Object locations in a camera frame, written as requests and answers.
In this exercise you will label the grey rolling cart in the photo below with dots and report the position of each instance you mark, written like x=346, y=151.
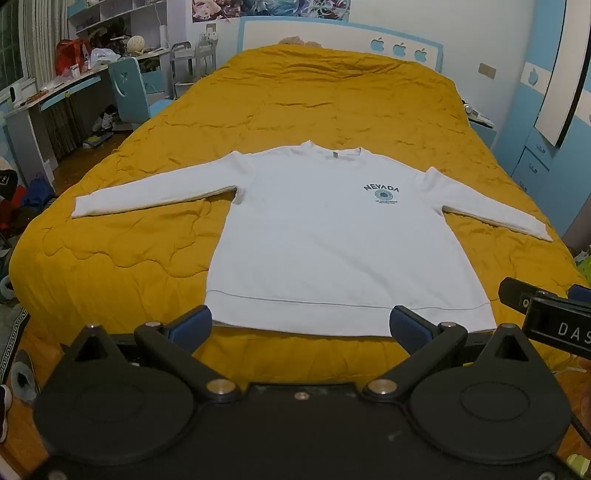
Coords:
x=182, y=53

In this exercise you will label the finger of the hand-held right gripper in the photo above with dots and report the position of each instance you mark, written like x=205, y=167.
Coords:
x=515, y=293
x=581, y=293

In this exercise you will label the grey slipper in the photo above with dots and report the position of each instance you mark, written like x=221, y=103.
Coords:
x=22, y=378

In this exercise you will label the mustard yellow quilt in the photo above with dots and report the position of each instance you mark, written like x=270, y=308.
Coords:
x=300, y=101

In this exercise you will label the white printed sweatshirt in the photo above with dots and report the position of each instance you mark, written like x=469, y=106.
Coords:
x=323, y=240

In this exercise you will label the yellow black book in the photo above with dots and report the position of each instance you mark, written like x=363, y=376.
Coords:
x=97, y=141

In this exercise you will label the white blue desk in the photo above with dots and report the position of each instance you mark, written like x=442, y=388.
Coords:
x=27, y=134

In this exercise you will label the blue nightstand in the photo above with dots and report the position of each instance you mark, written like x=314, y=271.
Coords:
x=485, y=136

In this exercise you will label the blue white wardrobe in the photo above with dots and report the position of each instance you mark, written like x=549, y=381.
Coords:
x=531, y=152

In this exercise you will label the blue cloth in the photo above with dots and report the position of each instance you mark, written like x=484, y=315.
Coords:
x=39, y=193

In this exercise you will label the pale curtain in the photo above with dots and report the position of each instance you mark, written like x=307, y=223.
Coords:
x=44, y=41

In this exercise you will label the white plastic bag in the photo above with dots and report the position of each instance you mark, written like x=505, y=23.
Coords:
x=102, y=57

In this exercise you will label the white woven ball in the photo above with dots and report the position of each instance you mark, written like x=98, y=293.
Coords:
x=136, y=44

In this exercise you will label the red cloth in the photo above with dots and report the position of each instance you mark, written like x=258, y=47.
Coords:
x=8, y=210

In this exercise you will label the red bag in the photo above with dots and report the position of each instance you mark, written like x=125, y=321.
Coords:
x=69, y=55

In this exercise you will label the white wall shelf unit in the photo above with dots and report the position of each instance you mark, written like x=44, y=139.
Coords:
x=115, y=14

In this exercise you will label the wall switch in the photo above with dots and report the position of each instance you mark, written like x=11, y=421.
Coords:
x=487, y=69

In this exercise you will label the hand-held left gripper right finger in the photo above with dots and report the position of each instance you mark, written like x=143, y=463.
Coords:
x=406, y=326

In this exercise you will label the white wardrobe door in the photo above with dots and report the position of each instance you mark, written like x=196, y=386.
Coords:
x=558, y=92

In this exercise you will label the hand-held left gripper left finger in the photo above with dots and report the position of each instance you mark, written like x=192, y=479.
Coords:
x=193, y=324

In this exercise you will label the patterned rug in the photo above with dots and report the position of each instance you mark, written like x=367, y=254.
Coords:
x=11, y=332

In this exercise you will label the tan pillow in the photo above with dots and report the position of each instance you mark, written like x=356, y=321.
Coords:
x=295, y=40

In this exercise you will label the window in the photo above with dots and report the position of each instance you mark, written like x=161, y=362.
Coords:
x=10, y=41

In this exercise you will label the white blue headboard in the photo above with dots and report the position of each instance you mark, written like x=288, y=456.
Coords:
x=323, y=32

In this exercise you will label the wall poster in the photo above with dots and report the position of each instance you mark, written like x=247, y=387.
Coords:
x=258, y=9

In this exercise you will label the white sneakers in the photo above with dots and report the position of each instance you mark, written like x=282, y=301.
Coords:
x=106, y=121

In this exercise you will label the light blue chair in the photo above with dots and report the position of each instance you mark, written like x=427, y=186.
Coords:
x=127, y=87

